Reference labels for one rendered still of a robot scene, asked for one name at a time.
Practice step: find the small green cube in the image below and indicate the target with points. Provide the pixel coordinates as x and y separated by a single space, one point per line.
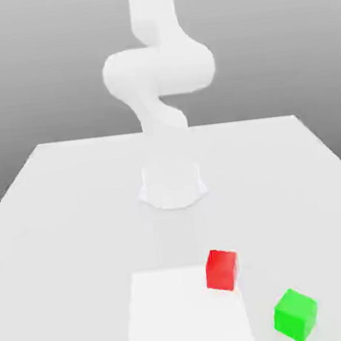
294 316

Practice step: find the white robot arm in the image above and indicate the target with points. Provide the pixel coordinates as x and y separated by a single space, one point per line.
159 70

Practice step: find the small red cube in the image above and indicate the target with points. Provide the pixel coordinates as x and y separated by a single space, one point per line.
221 271

